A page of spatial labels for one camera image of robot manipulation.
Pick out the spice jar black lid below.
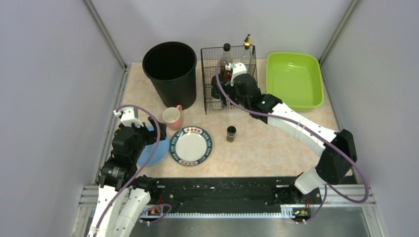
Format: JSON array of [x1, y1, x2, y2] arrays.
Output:
[[211, 86, 221, 100], [211, 76, 218, 87]]

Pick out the clear glass bottle gold cap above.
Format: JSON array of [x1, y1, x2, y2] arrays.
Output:
[[241, 34, 255, 74]]

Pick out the dark sauce bottle black cap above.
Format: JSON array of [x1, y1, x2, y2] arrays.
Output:
[[220, 43, 233, 81]]

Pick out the small dark spice jar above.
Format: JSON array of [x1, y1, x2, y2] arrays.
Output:
[[226, 126, 237, 143]]

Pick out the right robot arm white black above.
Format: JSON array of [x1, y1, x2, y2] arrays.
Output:
[[219, 74, 357, 197]]

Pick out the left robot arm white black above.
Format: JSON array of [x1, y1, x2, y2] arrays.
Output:
[[87, 117, 167, 237]]

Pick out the pink ceramic mug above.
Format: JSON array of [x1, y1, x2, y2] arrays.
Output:
[[162, 105, 183, 130]]

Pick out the blue plastic plate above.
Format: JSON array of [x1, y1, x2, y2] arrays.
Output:
[[136, 126, 169, 166]]

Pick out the white plate with blue rim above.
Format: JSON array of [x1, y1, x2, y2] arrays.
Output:
[[169, 126, 213, 166]]

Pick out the green plastic basin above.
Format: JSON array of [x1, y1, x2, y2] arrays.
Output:
[[265, 52, 324, 112]]

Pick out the black plastic waste bin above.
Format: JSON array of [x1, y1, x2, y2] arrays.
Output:
[[142, 41, 197, 109]]

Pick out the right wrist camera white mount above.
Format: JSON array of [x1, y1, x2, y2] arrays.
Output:
[[224, 62, 247, 86]]

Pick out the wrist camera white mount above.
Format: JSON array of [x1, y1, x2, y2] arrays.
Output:
[[224, 62, 247, 86], [113, 107, 144, 128]]

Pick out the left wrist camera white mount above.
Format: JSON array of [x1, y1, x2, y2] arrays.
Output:
[[113, 107, 144, 128]]

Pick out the black wire mesh rack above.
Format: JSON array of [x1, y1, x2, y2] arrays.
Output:
[[201, 45, 243, 115]]

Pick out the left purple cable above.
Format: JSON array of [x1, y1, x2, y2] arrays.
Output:
[[93, 104, 171, 237]]

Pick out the purple cable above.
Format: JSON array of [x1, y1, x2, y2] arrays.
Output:
[[215, 58, 370, 225], [93, 104, 171, 237]]

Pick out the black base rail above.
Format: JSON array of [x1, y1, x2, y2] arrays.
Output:
[[148, 176, 322, 217]]

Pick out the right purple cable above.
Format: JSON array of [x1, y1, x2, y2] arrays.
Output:
[[215, 58, 370, 225]]

